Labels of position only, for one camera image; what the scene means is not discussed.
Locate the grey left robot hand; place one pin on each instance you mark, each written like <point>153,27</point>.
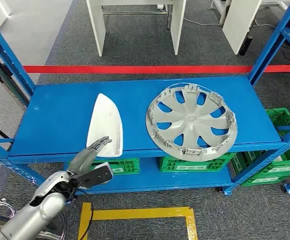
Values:
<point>85,159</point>

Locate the white plastic shell part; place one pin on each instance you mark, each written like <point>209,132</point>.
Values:
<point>105,119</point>

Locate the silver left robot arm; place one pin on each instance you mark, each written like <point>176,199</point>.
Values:
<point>42,212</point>

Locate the red barrier belt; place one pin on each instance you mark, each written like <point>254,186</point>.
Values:
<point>134,69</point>

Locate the white desk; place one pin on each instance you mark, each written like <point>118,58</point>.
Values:
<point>240,23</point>
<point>97,26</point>

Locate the grey wheel hubcap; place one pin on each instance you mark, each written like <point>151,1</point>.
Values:
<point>192,117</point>

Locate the small white socket strip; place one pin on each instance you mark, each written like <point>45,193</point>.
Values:
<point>160,5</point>

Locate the black power adapter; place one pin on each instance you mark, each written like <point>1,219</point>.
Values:
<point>246,45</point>

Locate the small white item in crate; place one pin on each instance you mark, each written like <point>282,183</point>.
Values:
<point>278,159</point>

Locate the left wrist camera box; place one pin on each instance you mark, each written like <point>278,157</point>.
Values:
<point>97,175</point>

